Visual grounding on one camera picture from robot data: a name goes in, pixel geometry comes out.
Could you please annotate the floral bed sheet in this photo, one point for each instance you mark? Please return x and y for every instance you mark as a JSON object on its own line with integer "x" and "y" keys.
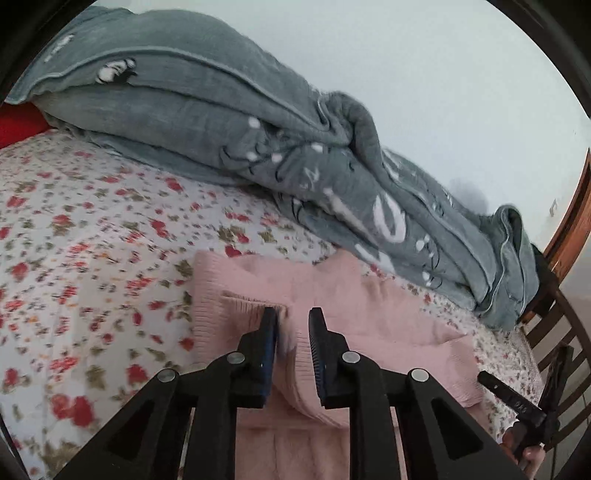
{"x": 92, "y": 254}

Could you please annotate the person's right hand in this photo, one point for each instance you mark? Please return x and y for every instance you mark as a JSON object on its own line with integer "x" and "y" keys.
{"x": 533, "y": 459}

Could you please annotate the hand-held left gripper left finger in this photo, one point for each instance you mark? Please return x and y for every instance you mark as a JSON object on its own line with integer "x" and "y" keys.
{"x": 272, "y": 350}

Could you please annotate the pink knit sweater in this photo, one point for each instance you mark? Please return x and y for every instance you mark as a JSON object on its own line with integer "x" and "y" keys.
{"x": 369, "y": 304}

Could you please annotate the grey printed blanket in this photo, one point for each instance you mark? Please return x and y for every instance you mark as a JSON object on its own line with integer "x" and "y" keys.
{"x": 207, "y": 115}

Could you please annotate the red cloth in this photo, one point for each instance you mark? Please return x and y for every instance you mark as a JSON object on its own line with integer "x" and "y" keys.
{"x": 18, "y": 124}

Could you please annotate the dark wooden chair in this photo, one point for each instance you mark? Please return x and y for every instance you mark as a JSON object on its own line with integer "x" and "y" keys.
{"x": 551, "y": 318}

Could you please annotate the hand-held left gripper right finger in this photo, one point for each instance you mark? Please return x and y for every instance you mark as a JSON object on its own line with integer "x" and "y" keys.
{"x": 317, "y": 350}

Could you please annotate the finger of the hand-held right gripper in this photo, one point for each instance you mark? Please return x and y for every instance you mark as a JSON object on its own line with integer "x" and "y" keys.
{"x": 512, "y": 400}

